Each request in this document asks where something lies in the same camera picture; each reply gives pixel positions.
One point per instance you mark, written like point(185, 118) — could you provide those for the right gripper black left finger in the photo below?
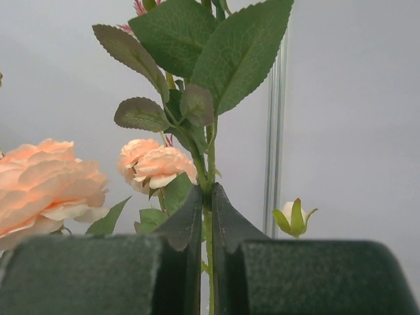
point(157, 273)

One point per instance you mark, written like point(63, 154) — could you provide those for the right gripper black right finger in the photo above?
point(254, 274)

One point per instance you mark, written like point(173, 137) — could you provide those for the pale pink rose stem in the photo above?
point(292, 219)

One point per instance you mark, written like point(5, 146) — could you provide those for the peach rose stem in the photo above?
point(203, 60)
point(43, 186)
point(156, 170)

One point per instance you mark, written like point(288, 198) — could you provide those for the left aluminium frame post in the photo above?
point(275, 136)

